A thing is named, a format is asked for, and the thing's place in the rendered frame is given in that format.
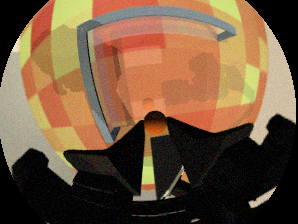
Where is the clear l-shaped low wall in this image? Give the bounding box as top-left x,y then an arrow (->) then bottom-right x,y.
86,15 -> 233,140

